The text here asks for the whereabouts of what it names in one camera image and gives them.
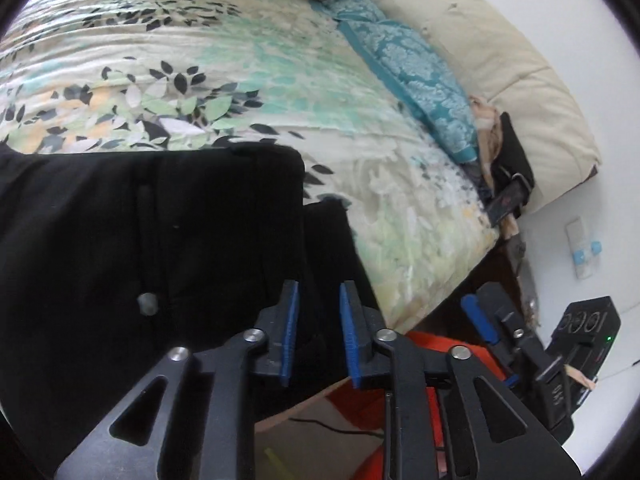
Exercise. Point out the black bag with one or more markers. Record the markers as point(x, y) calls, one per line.
point(512, 160)

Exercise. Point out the bed with floral sheet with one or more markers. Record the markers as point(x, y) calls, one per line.
point(250, 60)

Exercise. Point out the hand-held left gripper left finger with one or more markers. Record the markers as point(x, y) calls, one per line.
point(290, 335)

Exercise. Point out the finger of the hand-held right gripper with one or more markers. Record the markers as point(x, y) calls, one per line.
point(479, 317)
point(507, 317)

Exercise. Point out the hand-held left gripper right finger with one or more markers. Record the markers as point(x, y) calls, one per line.
point(350, 335)

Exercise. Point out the tan cloth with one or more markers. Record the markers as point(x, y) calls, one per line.
point(485, 120)

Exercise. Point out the smartphone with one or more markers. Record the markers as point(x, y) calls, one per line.
point(506, 202)

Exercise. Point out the white wall socket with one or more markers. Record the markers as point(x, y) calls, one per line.
point(582, 250)

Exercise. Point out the cream padded headboard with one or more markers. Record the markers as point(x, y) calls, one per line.
point(500, 60)

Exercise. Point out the teal damask pillow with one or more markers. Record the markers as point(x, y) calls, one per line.
point(352, 12)
point(420, 85)

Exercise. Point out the black pants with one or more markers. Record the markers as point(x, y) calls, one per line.
point(150, 240)

